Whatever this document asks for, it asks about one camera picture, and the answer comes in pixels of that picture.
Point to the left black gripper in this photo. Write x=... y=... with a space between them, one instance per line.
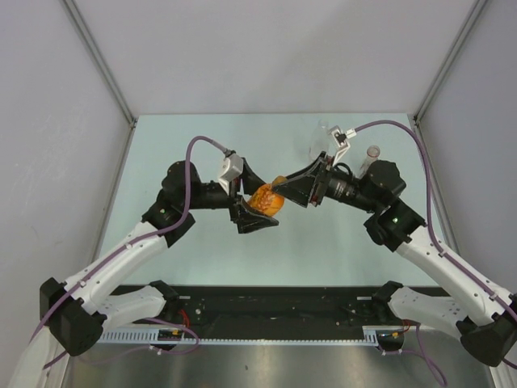
x=246 y=218

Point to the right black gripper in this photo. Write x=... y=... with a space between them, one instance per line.
x=301 y=185

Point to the orange juice bottle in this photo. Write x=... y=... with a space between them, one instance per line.
x=266 y=201

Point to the milk bottle with red label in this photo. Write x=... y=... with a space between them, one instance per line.
x=372 y=154

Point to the orange bottle cap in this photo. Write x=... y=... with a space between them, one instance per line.
x=278 y=180

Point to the clear water bottle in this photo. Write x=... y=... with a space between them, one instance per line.
x=319 y=140

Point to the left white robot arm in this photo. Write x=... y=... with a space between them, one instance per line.
x=76 y=312

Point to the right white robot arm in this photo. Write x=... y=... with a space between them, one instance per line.
x=481 y=314

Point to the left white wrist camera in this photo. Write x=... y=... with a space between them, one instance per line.
x=231 y=168

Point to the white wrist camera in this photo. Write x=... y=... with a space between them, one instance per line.
x=341 y=141
x=231 y=168

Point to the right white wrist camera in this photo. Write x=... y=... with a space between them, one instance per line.
x=341 y=141

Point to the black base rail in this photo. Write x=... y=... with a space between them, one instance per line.
x=256 y=309

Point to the white slotted cable duct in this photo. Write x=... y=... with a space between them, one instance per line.
x=334 y=336

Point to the left aluminium frame post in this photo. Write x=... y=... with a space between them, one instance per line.
x=91 y=45

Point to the aluminium frame post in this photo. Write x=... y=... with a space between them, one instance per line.
x=466 y=29
x=91 y=45

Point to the right aluminium frame post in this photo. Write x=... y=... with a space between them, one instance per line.
x=466 y=29

